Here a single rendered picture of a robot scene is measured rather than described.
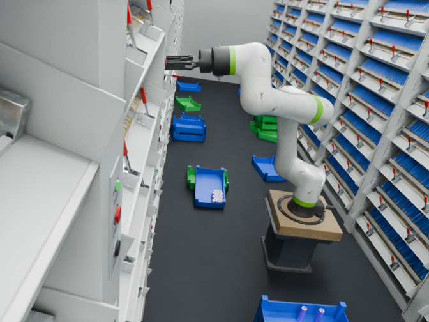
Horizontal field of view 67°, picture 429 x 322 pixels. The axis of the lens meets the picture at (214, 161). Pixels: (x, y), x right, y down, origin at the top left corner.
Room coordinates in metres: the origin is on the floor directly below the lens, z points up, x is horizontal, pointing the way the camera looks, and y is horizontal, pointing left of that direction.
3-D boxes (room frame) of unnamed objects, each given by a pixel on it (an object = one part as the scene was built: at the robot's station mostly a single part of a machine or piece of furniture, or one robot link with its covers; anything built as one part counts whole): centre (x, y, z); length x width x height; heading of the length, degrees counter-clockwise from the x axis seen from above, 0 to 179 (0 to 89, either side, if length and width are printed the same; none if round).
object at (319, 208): (1.45, -0.55, 0.36); 0.26 x 0.15 x 0.06; 94
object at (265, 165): (2.44, -0.46, 0.04); 0.30 x 0.20 x 0.08; 20
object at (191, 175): (2.08, 0.03, 0.04); 0.30 x 0.20 x 0.08; 99
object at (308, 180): (1.46, -0.49, 0.49); 0.16 x 0.13 x 0.19; 45
